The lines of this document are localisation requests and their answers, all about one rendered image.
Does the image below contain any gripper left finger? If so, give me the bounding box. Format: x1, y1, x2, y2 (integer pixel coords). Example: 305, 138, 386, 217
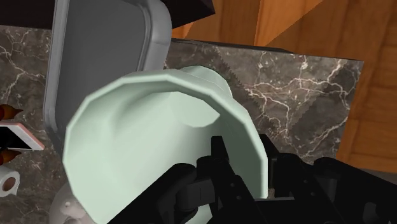
106, 135, 263, 224

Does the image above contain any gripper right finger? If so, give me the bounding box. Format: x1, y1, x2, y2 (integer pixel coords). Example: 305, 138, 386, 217
260, 134, 397, 224

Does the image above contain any pale green cup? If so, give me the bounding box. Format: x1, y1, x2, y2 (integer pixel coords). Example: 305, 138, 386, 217
62, 65, 268, 224

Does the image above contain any pale grey rounded figure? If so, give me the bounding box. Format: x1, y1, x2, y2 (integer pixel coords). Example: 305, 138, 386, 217
48, 183, 94, 224

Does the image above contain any grey rectangular tray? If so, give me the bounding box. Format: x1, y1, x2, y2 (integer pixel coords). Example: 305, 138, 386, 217
43, 0, 172, 155

